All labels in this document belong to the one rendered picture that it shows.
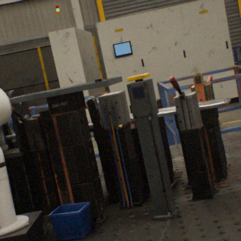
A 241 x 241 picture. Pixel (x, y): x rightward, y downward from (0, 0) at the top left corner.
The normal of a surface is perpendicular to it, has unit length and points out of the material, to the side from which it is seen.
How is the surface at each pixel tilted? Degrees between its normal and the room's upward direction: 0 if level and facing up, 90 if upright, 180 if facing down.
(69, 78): 90
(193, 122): 90
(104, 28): 90
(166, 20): 90
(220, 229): 0
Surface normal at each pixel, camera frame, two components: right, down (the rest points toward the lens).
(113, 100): -0.30, 0.18
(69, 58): -0.07, 0.13
